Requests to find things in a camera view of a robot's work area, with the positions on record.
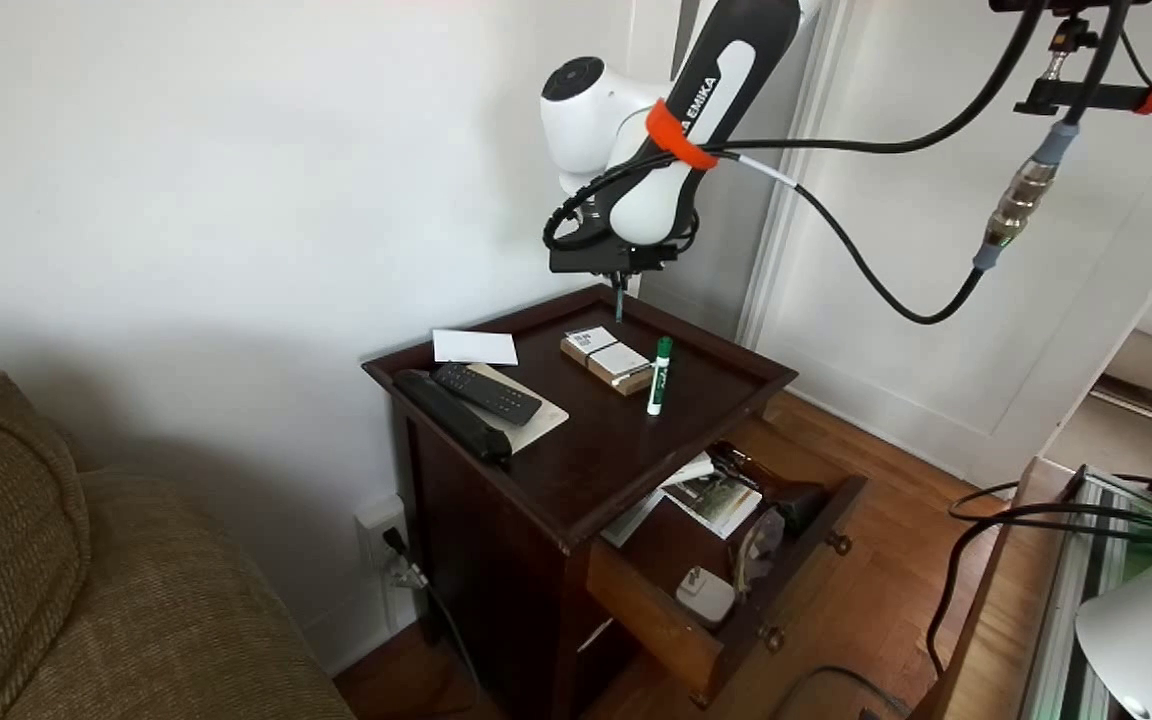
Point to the long black remote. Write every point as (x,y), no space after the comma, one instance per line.
(455,417)

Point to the white charger in drawer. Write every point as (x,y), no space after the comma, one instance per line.
(705,592)

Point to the green white glue bottle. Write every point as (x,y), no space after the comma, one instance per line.
(660,375)

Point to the black remote control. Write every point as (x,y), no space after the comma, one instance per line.
(484,393)

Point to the white wall outlet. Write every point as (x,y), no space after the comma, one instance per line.
(380,534)

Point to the brown fabric couch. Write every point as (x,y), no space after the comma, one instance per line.
(120,600)

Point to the open wooden drawer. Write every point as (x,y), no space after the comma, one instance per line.
(698,564)

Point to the white notepad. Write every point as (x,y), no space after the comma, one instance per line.
(475,345)

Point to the photo card in drawer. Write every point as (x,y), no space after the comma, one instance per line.
(714,500)

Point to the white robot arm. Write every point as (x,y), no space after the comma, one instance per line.
(629,157)

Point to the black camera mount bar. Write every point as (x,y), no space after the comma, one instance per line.
(1114,77)

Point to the aluminium frame stand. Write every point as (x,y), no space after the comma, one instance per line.
(1100,544)

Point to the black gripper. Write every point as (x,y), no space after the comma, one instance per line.
(608,257)

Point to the white book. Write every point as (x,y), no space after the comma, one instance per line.
(608,356)

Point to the dark wooden nightstand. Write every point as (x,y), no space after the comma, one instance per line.
(508,544)

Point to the beige paper pad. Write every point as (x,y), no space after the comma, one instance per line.
(538,424)

